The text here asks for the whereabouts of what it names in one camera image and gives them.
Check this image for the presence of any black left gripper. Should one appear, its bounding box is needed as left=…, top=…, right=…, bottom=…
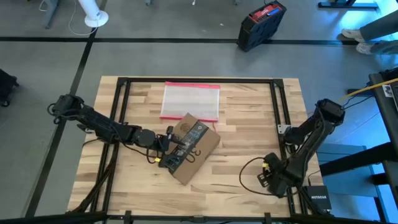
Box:
left=154, top=125, right=190, bottom=157

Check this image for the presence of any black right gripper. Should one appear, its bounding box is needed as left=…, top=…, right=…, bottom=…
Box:
left=264, top=152, right=292, bottom=198

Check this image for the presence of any black printed packing tape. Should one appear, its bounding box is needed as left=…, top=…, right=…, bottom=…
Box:
left=159, top=120, right=209, bottom=174

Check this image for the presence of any brown cardboard shipping box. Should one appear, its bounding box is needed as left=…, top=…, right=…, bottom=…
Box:
left=160, top=113, right=221, bottom=186

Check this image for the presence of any white pouch with pink edges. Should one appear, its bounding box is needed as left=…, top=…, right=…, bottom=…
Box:
left=159, top=81, right=221, bottom=123

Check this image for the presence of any black rig beam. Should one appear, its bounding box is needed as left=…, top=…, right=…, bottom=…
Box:
left=0, top=212, right=398, bottom=224

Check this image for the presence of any black and red tool case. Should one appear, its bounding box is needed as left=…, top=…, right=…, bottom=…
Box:
left=237, top=0, right=288, bottom=53

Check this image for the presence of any black wheeled cart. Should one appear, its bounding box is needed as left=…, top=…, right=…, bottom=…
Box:
left=0, top=68, right=20, bottom=108

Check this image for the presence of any black desk foot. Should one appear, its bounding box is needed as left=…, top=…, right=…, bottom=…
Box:
left=317, top=0, right=379, bottom=9

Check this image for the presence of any grey desk leg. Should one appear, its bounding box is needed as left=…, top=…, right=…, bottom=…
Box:
left=45, top=0, right=62, bottom=30

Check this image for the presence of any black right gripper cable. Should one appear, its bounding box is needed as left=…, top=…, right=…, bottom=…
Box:
left=238, top=156, right=282, bottom=197

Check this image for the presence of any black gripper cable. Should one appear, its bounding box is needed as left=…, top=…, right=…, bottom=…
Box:
left=123, top=141, right=162, bottom=165
left=238, top=156, right=282, bottom=197

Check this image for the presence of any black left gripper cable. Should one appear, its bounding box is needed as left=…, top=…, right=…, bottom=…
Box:
left=123, top=141, right=162, bottom=165

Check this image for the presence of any black Netgear network switch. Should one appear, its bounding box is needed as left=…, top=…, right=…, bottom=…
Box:
left=303, top=185, right=333, bottom=211

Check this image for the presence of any yellow cable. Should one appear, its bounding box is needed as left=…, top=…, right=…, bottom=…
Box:
left=340, top=77, right=398, bottom=101

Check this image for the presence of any white pedestal stand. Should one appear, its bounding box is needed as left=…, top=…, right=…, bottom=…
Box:
left=77, top=0, right=109, bottom=29

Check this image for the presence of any white floor cable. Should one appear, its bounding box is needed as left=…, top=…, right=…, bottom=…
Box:
left=39, top=0, right=98, bottom=36

